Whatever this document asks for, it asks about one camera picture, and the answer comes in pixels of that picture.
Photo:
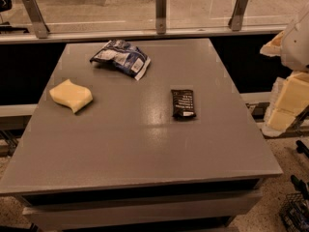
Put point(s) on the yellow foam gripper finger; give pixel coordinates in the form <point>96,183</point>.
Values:
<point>272,48</point>
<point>288,98</point>

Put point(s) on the black rxbar chocolate bar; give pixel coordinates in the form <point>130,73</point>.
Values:
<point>183,103</point>

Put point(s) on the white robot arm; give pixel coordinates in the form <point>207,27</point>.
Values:
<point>294,52</point>

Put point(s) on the blue chip bag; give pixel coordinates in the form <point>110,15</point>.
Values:
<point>125,57</point>

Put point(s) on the yellow sponge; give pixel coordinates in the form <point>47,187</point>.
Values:
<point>71,95</point>

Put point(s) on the grey table drawer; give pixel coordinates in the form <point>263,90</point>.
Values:
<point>143,210</point>

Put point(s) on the black office chair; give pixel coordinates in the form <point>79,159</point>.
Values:
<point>6,5</point>

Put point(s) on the right metal glass bracket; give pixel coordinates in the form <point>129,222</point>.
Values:
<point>236,20</point>

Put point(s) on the metal glass bracket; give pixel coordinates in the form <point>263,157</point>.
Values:
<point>236,20</point>
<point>40,29</point>
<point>160,16</point>

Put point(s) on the black wire basket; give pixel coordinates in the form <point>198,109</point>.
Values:
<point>294,213</point>

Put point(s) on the middle metal glass bracket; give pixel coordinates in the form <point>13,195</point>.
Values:
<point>160,16</point>

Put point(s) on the left metal glass bracket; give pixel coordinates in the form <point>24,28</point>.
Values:
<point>40,29</point>

